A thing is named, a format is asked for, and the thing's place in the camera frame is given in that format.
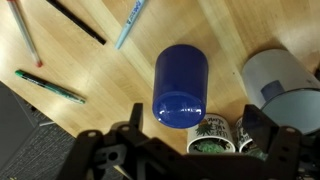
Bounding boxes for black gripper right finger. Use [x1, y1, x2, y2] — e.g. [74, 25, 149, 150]
[242, 103, 320, 180]

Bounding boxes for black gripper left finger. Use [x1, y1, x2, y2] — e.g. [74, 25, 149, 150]
[56, 102, 151, 180]

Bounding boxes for blue plastic cup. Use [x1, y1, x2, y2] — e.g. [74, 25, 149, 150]
[151, 44, 210, 130]

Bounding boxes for white succulent plant pot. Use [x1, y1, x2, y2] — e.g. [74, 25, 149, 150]
[234, 116, 268, 158]
[185, 113, 237, 155]

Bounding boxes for dark green pen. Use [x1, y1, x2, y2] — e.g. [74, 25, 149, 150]
[14, 69, 87, 105]

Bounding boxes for grey metal cabinet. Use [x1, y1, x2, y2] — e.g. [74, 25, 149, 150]
[0, 81, 43, 173]

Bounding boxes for white enamel mug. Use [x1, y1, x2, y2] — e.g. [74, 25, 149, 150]
[240, 48, 320, 136]

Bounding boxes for thin black pen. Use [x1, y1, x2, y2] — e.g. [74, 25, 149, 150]
[45, 0, 108, 46]

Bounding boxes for red capped white pen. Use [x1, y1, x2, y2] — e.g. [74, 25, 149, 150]
[6, 0, 44, 69]

